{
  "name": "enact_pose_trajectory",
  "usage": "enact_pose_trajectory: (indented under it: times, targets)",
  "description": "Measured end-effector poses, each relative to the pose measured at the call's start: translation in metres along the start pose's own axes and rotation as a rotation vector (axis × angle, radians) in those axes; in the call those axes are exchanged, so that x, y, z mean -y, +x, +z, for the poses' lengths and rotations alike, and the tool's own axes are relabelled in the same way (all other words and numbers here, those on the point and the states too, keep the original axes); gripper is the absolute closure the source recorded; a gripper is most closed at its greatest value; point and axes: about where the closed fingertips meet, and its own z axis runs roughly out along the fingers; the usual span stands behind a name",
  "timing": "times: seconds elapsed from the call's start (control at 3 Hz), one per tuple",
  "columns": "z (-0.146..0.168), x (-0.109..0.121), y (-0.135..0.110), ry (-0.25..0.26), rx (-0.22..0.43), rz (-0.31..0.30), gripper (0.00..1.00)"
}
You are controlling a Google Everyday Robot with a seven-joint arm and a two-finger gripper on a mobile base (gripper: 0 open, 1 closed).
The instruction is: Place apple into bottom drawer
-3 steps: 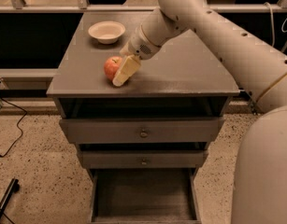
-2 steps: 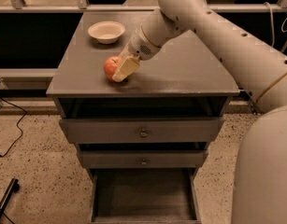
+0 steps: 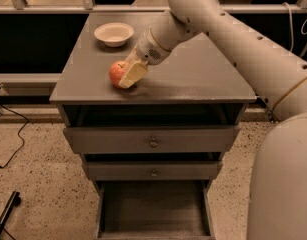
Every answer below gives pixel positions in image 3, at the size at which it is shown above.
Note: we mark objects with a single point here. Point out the black bar on floor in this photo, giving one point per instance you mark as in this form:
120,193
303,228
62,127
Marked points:
13,201

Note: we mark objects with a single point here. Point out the grey middle drawer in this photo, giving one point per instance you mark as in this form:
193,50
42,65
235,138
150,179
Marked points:
144,171

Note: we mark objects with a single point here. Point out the white paper bowl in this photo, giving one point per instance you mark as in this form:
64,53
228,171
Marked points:
114,34

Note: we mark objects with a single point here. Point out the grey wooden cabinet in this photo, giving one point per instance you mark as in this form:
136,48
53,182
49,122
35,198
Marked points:
195,87

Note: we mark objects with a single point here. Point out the red apple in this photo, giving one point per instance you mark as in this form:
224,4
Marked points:
116,72

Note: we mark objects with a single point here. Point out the grey open bottom drawer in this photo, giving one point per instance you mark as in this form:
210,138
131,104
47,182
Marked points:
154,210

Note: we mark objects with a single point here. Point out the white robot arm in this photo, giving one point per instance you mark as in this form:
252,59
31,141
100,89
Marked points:
278,190

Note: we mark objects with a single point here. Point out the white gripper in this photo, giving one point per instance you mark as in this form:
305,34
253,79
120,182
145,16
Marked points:
149,51

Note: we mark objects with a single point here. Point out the metal railing frame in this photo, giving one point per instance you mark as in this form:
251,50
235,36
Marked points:
93,4

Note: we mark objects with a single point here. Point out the grey top drawer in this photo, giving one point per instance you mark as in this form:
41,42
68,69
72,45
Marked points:
135,140

